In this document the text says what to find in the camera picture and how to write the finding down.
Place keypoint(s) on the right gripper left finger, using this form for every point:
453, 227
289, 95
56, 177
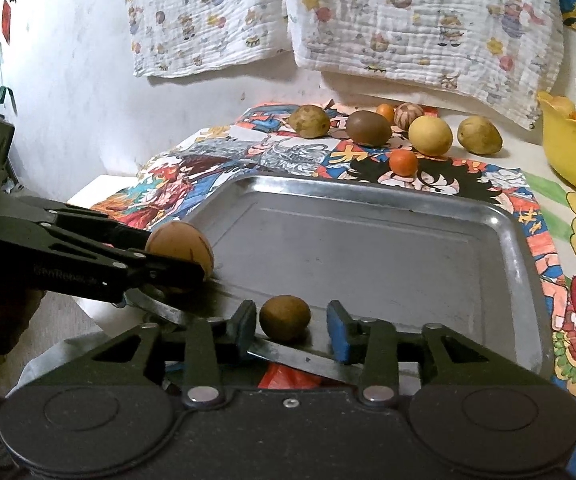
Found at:
204, 362

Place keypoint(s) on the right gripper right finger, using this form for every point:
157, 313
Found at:
442, 355

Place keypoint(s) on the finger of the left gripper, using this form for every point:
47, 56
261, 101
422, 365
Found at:
46, 255
75, 227

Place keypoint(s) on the small brown round fruit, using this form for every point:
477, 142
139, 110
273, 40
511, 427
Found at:
285, 319

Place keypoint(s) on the tan brown round fruit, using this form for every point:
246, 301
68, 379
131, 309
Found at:
181, 240

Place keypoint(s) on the small orange tangerine front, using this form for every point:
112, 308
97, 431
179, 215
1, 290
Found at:
403, 163

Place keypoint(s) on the yellow round pear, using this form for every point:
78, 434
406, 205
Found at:
430, 135

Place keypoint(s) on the dark brown oval fruit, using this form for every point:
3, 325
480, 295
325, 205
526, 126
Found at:
368, 128

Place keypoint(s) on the green-brown pear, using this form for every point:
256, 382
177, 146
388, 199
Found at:
309, 122

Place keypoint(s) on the striped brown round fruit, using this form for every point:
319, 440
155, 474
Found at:
405, 114

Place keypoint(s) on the green-yellow pear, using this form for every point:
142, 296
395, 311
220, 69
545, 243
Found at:
477, 135

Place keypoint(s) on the small orange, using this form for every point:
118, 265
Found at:
386, 111

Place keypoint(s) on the colourful anime comic mat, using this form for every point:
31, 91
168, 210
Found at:
175, 182

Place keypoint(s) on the red plastic bag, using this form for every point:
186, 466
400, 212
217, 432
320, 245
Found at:
282, 377

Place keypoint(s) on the silver metal tray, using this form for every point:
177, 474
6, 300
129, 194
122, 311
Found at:
409, 258

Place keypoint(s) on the left white printed muslin cloth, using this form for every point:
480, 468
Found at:
180, 38

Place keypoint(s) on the white printed muslin cloth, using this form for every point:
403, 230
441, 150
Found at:
180, 38
498, 52

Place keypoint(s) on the yellow plastic basket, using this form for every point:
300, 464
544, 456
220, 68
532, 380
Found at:
559, 134

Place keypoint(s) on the right white printed muslin cloth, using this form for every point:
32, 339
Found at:
498, 52

